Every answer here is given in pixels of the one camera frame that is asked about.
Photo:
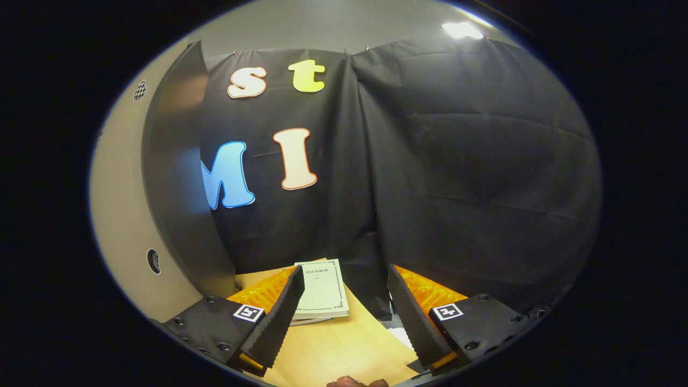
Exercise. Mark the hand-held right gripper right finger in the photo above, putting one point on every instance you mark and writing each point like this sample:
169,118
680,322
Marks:
414,322

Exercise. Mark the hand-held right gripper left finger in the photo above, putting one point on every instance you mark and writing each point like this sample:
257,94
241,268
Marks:
282,322

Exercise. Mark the white cabinet door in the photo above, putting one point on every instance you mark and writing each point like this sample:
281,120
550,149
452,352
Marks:
118,215

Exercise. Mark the dark grey cabinet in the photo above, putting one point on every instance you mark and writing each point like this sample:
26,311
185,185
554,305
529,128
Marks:
177,188

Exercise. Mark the pale green book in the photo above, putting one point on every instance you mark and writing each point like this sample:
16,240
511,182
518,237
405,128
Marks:
325,290

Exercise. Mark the black backdrop cloth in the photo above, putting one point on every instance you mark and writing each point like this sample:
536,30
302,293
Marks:
457,188

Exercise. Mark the ceiling light panel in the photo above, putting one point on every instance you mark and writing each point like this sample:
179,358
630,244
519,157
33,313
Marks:
462,29

